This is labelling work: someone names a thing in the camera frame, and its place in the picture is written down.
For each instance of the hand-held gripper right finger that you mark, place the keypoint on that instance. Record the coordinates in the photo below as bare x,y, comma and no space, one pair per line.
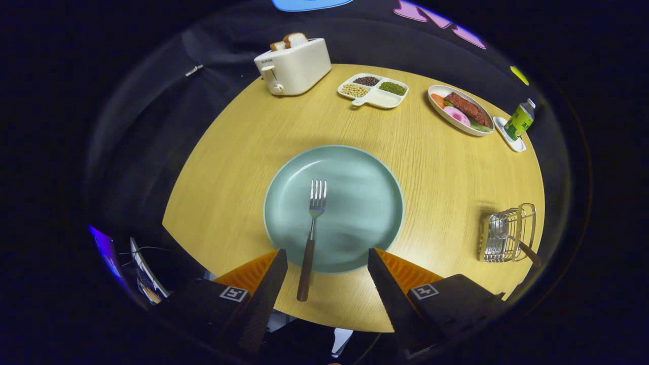
390,304

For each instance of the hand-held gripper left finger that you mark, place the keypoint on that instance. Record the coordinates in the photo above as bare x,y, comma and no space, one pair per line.
263,304

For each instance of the teal round plate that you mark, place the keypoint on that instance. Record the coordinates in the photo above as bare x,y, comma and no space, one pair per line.
355,203

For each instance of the white oval food plate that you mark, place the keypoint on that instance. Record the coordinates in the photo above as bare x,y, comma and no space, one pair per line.
456,128

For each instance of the green lettuce leaf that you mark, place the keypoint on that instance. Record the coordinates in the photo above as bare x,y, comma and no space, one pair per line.
481,126

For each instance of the white coaster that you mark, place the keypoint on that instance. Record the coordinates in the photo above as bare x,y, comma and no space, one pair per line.
514,146

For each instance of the white divided dish with beans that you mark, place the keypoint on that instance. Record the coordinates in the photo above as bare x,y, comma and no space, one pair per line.
385,99

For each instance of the black backdrop cloth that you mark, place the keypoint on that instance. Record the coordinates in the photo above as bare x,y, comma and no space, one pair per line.
152,126

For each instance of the orange carrot slice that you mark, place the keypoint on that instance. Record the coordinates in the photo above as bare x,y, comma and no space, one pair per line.
437,100

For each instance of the brown meat piece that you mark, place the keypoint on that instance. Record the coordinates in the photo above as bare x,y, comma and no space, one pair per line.
467,107

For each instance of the green drink bottle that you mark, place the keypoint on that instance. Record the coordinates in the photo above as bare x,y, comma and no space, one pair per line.
518,124

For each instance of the white toaster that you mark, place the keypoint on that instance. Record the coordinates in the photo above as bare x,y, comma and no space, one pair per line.
299,66

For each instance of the silver metal clip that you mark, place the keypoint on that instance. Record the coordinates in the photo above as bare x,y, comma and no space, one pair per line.
193,70

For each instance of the small bread slice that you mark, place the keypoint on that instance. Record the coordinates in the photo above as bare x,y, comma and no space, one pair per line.
277,45

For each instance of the large bread slice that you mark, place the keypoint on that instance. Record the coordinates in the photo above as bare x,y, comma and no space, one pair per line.
295,39

